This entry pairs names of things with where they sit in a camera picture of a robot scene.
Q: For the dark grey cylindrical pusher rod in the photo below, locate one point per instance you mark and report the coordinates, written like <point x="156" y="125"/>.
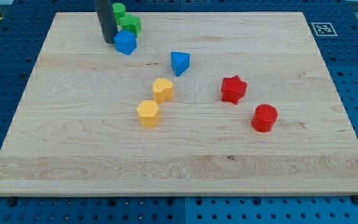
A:
<point x="106" y="19"/>

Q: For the green star block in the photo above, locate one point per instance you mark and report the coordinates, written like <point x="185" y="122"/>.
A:
<point x="131" y="23"/>

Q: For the blue triangle block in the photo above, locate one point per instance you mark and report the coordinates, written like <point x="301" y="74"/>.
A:
<point x="179" y="62"/>

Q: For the red star block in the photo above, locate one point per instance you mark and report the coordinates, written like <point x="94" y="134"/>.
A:
<point x="233" y="89"/>

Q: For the green cylinder block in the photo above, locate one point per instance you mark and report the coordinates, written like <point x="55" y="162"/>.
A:
<point x="119" y="10"/>

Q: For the blue cube block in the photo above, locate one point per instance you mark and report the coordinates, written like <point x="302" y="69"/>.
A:
<point x="125" y="42"/>

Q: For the yellow heart block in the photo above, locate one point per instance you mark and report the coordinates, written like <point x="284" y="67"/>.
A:
<point x="163" y="90"/>

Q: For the yellow hexagon block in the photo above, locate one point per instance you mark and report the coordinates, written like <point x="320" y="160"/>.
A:
<point x="148" y="113"/>

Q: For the light wooden board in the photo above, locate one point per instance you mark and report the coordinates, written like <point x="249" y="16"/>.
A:
<point x="76" y="131"/>

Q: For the red cylinder block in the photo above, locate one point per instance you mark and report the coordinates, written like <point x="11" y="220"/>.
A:
<point x="264" y="118"/>

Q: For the white fiducial marker tag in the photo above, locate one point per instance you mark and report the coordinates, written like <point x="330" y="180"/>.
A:
<point x="324" y="29"/>

